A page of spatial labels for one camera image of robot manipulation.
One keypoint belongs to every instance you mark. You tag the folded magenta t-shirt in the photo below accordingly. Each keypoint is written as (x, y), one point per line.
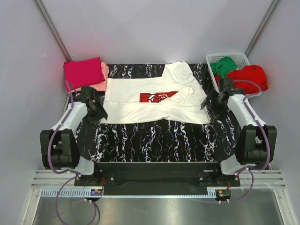
(83, 73)

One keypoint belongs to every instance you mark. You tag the black marble pattern mat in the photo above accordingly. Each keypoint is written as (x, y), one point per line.
(158, 141)

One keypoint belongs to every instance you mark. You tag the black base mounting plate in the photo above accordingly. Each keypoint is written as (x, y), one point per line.
(157, 179)

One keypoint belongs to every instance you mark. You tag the green t-shirt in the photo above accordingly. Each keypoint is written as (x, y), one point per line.
(224, 66)

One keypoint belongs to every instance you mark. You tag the folded salmon pink t-shirt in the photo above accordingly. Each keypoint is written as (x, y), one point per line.
(100, 86)

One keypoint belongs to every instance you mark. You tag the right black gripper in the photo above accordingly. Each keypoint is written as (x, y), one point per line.
(212, 95)

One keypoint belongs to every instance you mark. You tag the white plastic laundry basket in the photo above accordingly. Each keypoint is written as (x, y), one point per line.
(240, 60)

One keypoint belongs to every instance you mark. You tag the red t-shirt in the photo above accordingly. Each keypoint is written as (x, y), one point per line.
(253, 73)

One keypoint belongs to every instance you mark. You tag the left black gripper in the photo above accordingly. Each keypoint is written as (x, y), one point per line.
(101, 113)

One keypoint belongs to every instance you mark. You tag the white printed t-shirt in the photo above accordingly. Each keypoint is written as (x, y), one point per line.
(176, 96)

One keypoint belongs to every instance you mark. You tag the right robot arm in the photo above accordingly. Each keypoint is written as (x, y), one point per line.
(255, 146)

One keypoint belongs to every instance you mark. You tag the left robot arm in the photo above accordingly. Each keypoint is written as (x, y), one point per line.
(59, 149)

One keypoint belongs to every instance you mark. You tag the aluminium rail frame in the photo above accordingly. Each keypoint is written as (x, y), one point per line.
(271, 179)

